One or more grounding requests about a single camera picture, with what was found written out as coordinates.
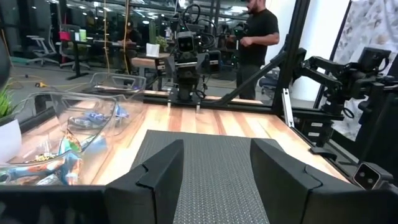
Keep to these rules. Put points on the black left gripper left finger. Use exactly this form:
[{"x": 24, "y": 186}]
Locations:
[{"x": 155, "y": 193}]

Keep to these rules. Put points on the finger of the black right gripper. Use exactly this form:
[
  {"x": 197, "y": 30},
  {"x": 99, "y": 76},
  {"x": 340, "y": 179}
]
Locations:
[
  {"x": 163, "y": 64},
  {"x": 214, "y": 60}
]

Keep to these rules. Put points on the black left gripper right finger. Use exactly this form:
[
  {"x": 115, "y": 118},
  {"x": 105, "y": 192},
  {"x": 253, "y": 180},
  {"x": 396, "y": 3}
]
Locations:
[{"x": 280, "y": 189}]

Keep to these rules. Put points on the blue oatmeal raisin granola bar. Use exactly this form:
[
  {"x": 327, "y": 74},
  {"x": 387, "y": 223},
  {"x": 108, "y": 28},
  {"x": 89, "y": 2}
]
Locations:
[
  {"x": 79, "y": 122},
  {"x": 122, "y": 111},
  {"x": 96, "y": 116}
]

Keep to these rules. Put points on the green wrapper granola bar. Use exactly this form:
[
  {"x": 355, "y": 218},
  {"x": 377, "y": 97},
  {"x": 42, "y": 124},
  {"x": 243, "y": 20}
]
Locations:
[
  {"x": 71, "y": 141},
  {"x": 45, "y": 157}
]

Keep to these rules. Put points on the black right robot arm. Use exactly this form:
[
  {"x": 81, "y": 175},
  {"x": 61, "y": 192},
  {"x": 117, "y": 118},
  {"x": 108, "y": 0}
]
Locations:
[{"x": 186, "y": 84}]

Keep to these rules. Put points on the wooden side table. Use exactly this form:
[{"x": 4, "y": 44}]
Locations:
[{"x": 149, "y": 62}]

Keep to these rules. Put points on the small plant in white pot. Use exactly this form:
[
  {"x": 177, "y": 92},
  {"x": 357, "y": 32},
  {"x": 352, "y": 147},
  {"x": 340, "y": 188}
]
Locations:
[{"x": 155, "y": 46}]

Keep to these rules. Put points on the person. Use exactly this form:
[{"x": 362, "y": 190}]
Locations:
[
  {"x": 258, "y": 37},
  {"x": 130, "y": 37}
]

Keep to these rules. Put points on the clear plastic bin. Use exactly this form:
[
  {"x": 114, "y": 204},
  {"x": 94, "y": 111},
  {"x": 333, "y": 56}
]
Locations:
[
  {"x": 31, "y": 174},
  {"x": 62, "y": 105},
  {"x": 124, "y": 82}
]

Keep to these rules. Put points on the dark blue office chair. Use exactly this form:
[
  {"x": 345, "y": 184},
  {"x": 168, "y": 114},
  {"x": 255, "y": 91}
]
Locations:
[{"x": 269, "y": 85}]

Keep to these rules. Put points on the black power supply box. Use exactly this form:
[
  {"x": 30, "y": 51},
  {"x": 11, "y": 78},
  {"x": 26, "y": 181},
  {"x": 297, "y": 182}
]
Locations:
[
  {"x": 314, "y": 124},
  {"x": 314, "y": 138}
]

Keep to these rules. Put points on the grey woven table mat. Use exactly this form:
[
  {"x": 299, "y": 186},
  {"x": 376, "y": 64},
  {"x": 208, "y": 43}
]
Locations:
[{"x": 214, "y": 161}]

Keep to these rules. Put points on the green cup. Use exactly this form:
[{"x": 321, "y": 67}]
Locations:
[{"x": 82, "y": 35}]

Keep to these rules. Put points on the black desk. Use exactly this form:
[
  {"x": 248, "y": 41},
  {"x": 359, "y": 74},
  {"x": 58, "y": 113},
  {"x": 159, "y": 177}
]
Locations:
[{"x": 77, "y": 49}]

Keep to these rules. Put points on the pink container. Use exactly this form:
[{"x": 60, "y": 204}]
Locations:
[{"x": 64, "y": 35}]

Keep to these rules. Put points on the grey office chair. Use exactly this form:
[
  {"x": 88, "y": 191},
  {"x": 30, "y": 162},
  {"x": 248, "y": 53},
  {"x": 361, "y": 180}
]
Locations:
[{"x": 43, "y": 46}]

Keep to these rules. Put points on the yellow tool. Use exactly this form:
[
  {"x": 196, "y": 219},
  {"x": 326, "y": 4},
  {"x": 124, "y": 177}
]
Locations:
[{"x": 40, "y": 84}]

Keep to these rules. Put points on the patterned grey curtain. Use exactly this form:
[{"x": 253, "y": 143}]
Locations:
[{"x": 367, "y": 25}]

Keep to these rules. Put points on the green plant in white pot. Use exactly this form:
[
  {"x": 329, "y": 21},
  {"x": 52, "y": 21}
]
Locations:
[{"x": 7, "y": 137}]

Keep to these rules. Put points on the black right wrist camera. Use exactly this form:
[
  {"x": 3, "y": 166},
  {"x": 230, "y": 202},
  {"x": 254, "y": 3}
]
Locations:
[{"x": 186, "y": 43}]

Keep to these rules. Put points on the silver metal bracket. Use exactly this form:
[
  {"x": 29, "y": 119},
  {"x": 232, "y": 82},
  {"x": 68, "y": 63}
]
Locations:
[{"x": 287, "y": 107}]

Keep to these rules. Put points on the black depth camera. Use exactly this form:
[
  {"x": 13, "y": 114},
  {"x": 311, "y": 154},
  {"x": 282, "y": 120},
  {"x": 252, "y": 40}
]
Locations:
[{"x": 370, "y": 175}]

